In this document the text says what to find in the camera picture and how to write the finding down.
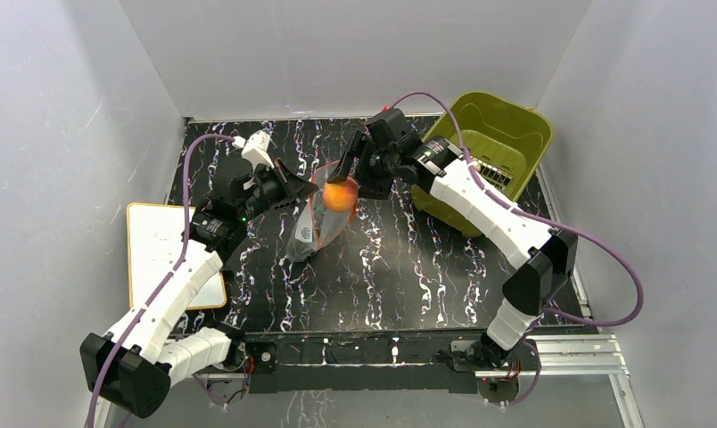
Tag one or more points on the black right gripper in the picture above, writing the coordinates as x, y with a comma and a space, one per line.
365, 160

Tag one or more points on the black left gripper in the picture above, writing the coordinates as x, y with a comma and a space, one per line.
288, 183

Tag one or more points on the orange peach fruit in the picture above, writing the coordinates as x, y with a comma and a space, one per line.
340, 197

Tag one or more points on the clear zip bag red zipper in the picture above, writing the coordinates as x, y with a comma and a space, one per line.
316, 226

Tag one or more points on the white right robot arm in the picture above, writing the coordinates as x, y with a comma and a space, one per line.
542, 256

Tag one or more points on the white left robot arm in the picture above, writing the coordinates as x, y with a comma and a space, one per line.
131, 365

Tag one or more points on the white board orange rim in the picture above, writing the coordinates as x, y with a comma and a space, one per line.
154, 243

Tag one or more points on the olive green plastic basket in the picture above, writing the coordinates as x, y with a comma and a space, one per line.
507, 140

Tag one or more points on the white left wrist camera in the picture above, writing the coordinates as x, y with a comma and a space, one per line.
254, 150

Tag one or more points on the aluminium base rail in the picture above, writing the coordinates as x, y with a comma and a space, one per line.
560, 377

